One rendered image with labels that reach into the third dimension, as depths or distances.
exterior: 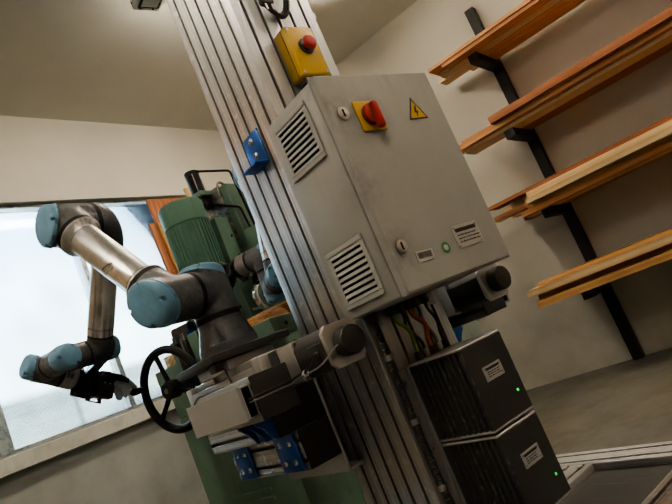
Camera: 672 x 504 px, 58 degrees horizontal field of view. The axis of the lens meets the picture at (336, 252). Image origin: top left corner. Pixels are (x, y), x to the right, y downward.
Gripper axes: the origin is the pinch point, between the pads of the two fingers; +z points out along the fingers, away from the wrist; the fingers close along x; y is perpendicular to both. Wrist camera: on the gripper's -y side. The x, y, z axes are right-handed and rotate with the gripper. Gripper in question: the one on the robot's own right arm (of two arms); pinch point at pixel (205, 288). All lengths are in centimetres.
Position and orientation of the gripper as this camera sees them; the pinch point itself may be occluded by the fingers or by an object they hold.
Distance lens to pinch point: 214.9
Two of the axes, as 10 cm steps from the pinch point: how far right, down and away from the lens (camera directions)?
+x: 3.5, 9.2, -1.9
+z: -7.7, 3.9, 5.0
